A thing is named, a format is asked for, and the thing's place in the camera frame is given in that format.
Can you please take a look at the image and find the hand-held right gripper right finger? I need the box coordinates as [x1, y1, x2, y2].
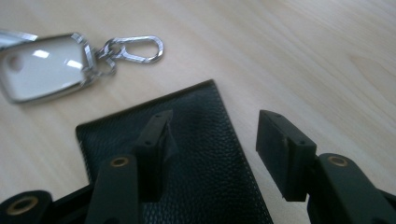
[255, 109, 318, 203]

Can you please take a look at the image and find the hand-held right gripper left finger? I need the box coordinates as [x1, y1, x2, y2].
[133, 109, 179, 203]

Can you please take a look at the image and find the black leather card holder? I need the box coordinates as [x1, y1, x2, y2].
[75, 78, 275, 224]

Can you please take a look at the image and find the white car key with clip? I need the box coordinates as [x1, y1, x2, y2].
[0, 29, 165, 105]

